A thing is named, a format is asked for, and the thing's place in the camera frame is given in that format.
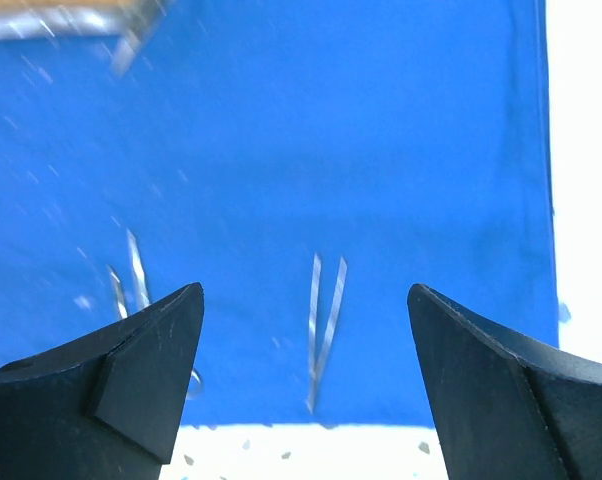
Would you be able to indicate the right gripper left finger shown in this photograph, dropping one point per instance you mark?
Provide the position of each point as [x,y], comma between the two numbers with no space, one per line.
[107,405]

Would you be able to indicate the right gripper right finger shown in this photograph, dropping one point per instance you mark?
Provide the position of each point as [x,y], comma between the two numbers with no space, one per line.
[504,405]

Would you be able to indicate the steel forceps with ring handles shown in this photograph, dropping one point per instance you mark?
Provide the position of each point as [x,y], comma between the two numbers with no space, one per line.
[142,299]

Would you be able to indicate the steel tweezers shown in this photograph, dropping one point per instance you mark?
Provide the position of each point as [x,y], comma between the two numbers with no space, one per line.
[319,348]

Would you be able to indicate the blue surgical cloth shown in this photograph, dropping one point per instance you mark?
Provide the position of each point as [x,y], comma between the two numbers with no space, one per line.
[409,137]

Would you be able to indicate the steel tray with orange mat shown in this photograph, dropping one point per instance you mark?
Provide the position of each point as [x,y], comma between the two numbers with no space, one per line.
[20,20]

